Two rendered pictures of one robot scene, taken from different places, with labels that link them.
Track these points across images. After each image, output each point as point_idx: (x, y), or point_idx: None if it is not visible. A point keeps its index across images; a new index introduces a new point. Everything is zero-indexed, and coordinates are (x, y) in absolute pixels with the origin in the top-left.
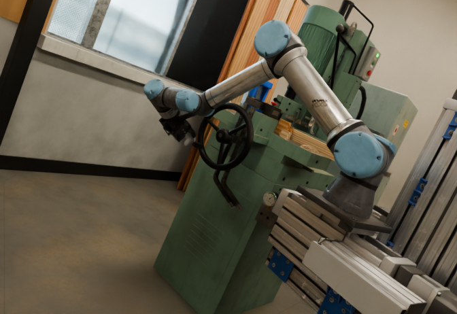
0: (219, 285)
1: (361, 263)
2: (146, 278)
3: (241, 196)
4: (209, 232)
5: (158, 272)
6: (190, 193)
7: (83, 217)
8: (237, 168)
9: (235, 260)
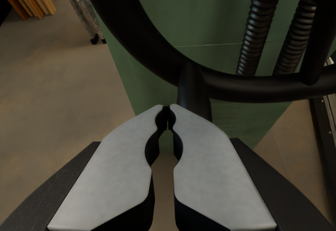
0: (258, 133)
1: None
2: (167, 176)
3: (273, 44)
4: (215, 111)
5: (161, 153)
6: (138, 92)
7: (28, 189)
8: None
9: (279, 112)
